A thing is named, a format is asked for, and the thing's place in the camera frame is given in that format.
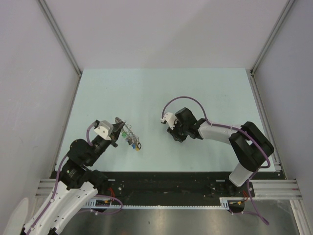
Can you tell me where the metal key organizer ring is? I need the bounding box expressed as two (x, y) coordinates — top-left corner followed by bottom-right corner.
(114, 117), (142, 149)

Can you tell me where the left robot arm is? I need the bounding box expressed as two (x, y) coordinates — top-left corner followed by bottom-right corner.
(21, 120), (125, 235)

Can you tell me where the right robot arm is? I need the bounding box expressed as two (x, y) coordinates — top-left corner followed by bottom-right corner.
(161, 108), (274, 196)

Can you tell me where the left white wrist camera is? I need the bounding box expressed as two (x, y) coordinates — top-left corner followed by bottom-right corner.
(94, 120), (113, 141)

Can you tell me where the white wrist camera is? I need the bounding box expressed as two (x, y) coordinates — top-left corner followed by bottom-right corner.
(161, 112), (177, 130)
(94, 120), (113, 141)

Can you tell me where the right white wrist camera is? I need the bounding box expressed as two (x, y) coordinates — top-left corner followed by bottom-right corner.
(161, 112), (177, 130)

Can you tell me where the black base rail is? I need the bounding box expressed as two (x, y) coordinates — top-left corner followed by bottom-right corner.
(50, 171), (286, 208)

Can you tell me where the white cable duct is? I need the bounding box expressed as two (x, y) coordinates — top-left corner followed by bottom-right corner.
(82, 198), (244, 211)

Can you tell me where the right aluminium frame post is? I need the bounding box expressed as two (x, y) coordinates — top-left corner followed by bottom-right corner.
(249, 0), (296, 75)

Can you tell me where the aluminium frame post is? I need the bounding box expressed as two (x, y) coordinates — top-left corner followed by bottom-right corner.
(249, 0), (296, 75)
(36, 0), (82, 78)

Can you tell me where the left aluminium frame post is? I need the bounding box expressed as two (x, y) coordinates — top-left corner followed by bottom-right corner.
(36, 0), (82, 78)

